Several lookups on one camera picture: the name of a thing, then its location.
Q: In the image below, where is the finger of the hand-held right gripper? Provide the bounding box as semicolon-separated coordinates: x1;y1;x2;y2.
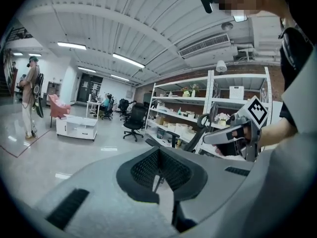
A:
202;126;239;145

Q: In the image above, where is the white low cabinet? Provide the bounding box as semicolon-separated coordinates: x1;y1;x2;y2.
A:
55;115;99;141

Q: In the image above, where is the black double door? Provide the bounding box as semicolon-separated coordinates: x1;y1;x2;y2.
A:
76;73;104;103

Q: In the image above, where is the ceiling air vent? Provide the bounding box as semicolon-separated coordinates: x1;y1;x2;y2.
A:
177;33;232;59

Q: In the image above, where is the person's right forearm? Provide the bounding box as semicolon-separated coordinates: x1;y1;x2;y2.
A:
259;117;299;150

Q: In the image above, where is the white perforated basket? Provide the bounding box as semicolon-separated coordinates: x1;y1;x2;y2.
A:
229;85;246;99

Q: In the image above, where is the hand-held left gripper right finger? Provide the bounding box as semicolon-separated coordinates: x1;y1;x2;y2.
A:
159;146;256;233

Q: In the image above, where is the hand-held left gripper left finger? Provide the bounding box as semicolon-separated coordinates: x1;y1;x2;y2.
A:
32;146;179;238

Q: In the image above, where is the white metal shelf rack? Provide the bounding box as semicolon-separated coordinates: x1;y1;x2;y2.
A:
210;66;273;160
145;77;211;148

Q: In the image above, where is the pink armchair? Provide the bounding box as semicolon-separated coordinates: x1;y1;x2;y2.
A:
48;94;72;128

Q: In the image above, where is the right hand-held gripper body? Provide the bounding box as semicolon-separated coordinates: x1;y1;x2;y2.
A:
214;95;269;163

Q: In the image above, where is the pink flower pot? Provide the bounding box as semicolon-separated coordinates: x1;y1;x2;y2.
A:
214;112;231;127

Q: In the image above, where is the person's right hand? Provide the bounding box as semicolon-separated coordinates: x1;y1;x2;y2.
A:
237;125;252;142

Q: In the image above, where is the black mesh office chair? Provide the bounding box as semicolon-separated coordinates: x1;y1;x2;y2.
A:
123;102;147;142

